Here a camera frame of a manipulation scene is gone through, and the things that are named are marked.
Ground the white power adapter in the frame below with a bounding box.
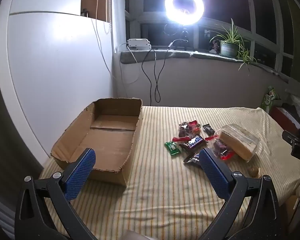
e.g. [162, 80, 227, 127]
[127, 38, 152, 51]

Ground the black cable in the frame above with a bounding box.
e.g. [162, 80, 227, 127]
[141, 39, 188, 103]

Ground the black light tripod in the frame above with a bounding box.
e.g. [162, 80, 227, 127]
[176, 24, 192, 49]

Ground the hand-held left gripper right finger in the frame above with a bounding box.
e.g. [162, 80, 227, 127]
[199, 148, 288, 240]

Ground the green snack bag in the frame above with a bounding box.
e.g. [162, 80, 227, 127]
[261, 86, 279, 112]

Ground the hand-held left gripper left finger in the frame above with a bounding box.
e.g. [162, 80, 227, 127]
[14, 148, 98, 240]

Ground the bagged sliced bread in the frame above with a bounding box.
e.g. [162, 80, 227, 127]
[214, 124, 260, 162]

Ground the dark green candy packet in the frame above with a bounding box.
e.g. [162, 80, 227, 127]
[164, 141, 181, 157]

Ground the dark plum snack red wrapper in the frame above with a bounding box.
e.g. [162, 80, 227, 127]
[205, 135, 237, 161]
[178, 120, 202, 137]

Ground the small dark figurine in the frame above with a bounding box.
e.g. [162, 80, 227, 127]
[211, 39, 222, 53]

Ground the white adapter cable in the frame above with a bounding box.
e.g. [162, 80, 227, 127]
[116, 42, 139, 83]

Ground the potted spider plant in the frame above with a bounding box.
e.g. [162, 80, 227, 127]
[206, 18, 257, 72]

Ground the ring light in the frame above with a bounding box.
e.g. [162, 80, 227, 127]
[164, 0, 205, 22]

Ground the brown chocolate bar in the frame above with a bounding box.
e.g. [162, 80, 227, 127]
[179, 135, 207, 151]
[184, 153, 203, 167]

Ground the cardboard box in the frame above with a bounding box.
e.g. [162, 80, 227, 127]
[51, 98, 143, 187]

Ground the red box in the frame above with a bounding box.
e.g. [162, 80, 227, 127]
[270, 106, 300, 130]

